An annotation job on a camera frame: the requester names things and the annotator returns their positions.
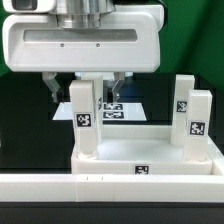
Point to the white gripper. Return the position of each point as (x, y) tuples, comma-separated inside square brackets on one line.
[(126, 41)]

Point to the white desk top tray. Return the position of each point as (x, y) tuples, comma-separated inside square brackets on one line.
[(138, 149)]

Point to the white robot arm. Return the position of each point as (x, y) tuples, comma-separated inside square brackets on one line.
[(78, 14)]

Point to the white fiducial marker plate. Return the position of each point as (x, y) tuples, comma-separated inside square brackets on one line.
[(111, 112)]

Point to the white L-shaped obstacle fence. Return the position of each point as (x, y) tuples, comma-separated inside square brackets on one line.
[(117, 188)]

